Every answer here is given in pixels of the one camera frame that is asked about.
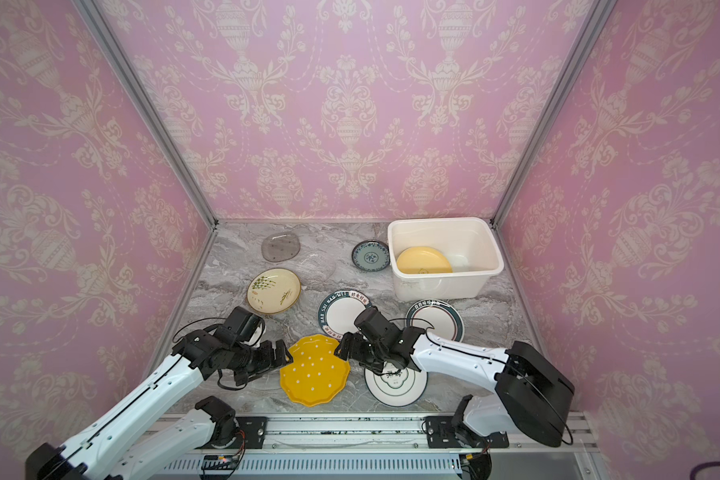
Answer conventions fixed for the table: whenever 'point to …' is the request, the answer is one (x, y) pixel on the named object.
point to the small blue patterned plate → (371, 255)
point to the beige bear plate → (423, 260)
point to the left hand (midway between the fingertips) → (281, 367)
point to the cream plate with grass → (273, 291)
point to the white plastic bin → (468, 242)
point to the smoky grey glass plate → (280, 246)
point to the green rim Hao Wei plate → (338, 311)
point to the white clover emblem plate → (396, 386)
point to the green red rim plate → (439, 317)
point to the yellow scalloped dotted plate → (316, 375)
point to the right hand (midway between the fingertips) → (344, 357)
